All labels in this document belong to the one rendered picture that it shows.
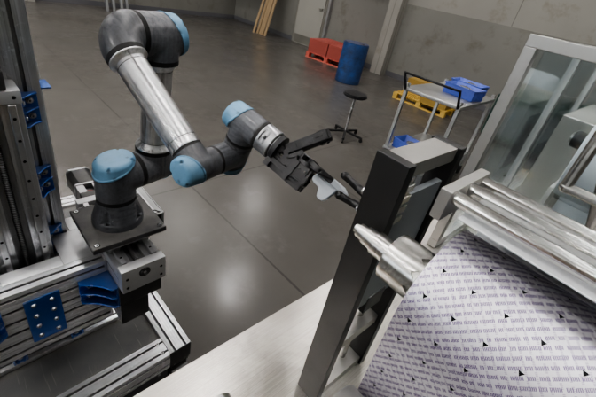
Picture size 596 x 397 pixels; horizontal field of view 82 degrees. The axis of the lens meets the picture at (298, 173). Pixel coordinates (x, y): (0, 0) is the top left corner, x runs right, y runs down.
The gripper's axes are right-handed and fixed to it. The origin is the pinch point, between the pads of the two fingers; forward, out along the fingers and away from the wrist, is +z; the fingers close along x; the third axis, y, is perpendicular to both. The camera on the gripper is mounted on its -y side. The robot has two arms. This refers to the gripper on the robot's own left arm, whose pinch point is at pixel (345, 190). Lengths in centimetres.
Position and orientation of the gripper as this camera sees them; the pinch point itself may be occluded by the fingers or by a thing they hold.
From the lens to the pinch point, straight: 80.7
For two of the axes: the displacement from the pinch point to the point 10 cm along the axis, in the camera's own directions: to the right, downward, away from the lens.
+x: -1.5, -1.2, -9.8
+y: -6.3, 7.8, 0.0
